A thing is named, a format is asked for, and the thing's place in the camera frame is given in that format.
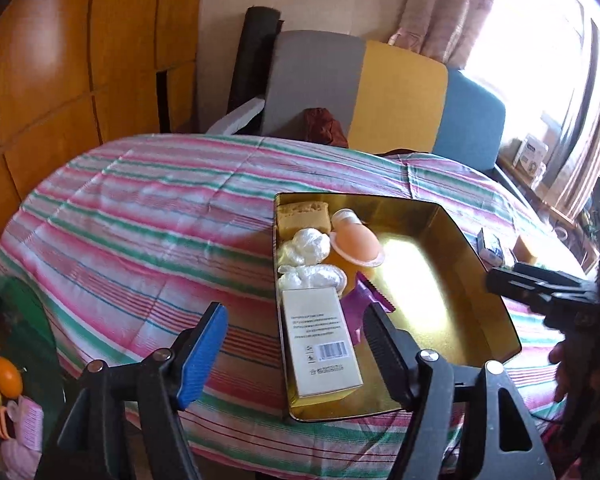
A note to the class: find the blue white tissue packet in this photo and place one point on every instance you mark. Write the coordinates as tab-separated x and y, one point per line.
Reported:
492	250

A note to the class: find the orange jelly cup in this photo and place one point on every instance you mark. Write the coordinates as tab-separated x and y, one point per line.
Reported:
355	245

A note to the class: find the dark red cloth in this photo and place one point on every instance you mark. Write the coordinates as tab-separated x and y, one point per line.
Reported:
322	127

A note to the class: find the purple packet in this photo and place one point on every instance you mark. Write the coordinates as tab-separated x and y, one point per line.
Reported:
362	305

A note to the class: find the person's right hand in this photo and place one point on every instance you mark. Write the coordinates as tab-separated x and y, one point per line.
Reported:
561	370

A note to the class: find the orange fruit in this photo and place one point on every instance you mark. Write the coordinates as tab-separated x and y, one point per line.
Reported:
5	377

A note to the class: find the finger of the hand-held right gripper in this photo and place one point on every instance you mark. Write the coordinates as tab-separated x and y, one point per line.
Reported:
530	290
555	274

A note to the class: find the gold metal tin box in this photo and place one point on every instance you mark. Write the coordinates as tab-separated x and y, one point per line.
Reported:
430	285

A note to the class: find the black rolled mat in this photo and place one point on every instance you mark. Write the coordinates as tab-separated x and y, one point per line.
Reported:
252	50

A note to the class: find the green white carton box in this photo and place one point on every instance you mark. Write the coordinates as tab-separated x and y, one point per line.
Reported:
320	350

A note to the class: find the white candy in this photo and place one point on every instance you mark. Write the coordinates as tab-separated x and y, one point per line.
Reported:
315	276
307	245

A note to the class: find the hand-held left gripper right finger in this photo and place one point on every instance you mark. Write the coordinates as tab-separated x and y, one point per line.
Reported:
390	355

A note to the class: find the grey yellow blue chair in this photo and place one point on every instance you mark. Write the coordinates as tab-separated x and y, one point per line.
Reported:
400	100

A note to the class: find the green glass table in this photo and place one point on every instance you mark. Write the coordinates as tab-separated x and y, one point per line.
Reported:
25	320

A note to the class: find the white cardboard box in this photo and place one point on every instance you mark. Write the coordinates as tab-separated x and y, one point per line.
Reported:
530	155

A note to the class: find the wooden wardrobe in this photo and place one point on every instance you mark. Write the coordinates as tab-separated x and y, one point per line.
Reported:
55	85

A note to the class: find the yellow sponge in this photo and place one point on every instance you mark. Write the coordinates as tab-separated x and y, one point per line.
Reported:
300	220

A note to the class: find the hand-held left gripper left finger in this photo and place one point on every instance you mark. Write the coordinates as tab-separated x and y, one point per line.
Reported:
202	350

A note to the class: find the pink patterned curtain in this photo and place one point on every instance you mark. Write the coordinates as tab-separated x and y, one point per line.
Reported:
445	10
590	125

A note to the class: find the pink packet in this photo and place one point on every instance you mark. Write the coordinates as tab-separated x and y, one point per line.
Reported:
30	422

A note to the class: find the window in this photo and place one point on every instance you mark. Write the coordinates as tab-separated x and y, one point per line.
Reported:
530	50

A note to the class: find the pink cloth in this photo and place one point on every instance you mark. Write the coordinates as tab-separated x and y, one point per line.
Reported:
17	460

